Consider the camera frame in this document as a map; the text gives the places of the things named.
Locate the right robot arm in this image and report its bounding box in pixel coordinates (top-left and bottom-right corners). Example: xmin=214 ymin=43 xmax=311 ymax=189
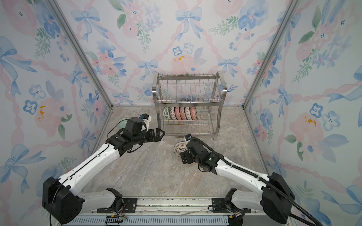
xmin=180 ymin=134 xmax=321 ymax=226

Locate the mint green bowl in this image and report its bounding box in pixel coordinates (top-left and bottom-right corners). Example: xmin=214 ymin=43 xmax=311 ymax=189
xmin=116 ymin=118 xmax=129 ymax=130

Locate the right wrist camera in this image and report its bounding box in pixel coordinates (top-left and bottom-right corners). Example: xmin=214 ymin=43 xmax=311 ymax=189
xmin=184 ymin=134 xmax=192 ymax=143

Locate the aluminium frame post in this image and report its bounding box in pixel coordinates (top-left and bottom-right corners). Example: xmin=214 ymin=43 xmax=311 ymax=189
xmin=45 ymin=0 xmax=113 ymax=109
xmin=243 ymin=0 xmax=299 ymax=110

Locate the blue triangle pattern bowl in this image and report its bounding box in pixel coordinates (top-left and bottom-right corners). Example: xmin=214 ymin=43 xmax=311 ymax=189
xmin=169 ymin=107 xmax=177 ymax=121

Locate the steel two-tier dish rack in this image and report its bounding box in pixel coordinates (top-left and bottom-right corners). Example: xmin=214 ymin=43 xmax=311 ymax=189
xmin=152 ymin=72 xmax=228 ymax=140

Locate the black corrugated cable conduit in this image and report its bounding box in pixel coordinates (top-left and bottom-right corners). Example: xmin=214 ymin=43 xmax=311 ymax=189
xmin=192 ymin=137 xmax=324 ymax=226

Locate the green geometric pattern bowl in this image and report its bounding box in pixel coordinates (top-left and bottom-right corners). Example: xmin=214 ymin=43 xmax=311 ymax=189
xmin=184 ymin=107 xmax=192 ymax=121

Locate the green leaf pattern bowl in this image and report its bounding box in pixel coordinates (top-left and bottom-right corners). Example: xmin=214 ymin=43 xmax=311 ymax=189
xmin=163 ymin=107 xmax=172 ymax=120

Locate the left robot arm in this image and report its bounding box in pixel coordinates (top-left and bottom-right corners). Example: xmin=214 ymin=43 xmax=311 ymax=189
xmin=42 ymin=114 xmax=166 ymax=225

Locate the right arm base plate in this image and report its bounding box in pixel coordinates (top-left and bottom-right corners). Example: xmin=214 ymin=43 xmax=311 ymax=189
xmin=208 ymin=198 xmax=251 ymax=214

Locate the maroon patterned white bowl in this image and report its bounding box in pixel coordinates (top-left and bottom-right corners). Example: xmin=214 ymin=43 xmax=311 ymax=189
xmin=173 ymin=141 xmax=188 ymax=157

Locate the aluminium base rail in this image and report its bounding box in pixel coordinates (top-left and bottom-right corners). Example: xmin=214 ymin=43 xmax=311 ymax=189
xmin=68 ymin=197 xmax=279 ymax=226

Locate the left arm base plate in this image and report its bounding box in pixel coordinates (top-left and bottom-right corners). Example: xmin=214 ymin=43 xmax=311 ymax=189
xmin=97 ymin=198 xmax=138 ymax=214

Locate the right aluminium frame post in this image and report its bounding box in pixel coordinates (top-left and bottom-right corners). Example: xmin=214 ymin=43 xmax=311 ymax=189
xmin=243 ymin=0 xmax=299 ymax=110

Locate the left aluminium frame post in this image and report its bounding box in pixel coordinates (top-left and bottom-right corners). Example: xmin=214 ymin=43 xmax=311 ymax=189
xmin=45 ymin=0 xmax=113 ymax=109

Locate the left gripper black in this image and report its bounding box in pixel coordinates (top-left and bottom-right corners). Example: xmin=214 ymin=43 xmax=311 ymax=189
xmin=133 ymin=127 xmax=166 ymax=147

